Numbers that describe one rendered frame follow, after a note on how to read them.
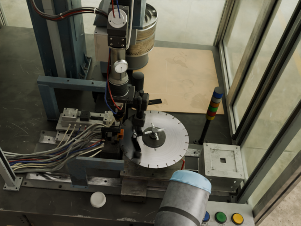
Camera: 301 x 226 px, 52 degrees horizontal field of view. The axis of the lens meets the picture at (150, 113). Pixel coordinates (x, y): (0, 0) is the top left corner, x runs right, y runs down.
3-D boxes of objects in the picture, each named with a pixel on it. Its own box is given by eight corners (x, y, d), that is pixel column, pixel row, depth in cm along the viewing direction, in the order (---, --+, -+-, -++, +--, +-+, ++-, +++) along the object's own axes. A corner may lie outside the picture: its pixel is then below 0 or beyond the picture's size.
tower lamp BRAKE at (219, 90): (221, 91, 141) (223, 87, 139) (222, 98, 138) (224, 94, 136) (212, 90, 141) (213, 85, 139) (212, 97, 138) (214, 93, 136)
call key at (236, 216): (240, 215, 129) (242, 214, 127) (242, 225, 126) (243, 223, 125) (231, 215, 129) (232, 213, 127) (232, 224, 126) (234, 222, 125)
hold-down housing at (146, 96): (146, 121, 134) (150, 88, 119) (144, 129, 131) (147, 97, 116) (134, 118, 134) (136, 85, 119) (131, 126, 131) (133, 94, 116)
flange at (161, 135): (138, 131, 145) (138, 128, 143) (159, 124, 149) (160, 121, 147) (147, 149, 139) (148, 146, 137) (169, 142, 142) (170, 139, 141)
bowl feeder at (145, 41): (154, 48, 219) (159, 1, 192) (152, 77, 199) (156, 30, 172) (111, 44, 218) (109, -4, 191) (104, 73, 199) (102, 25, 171)
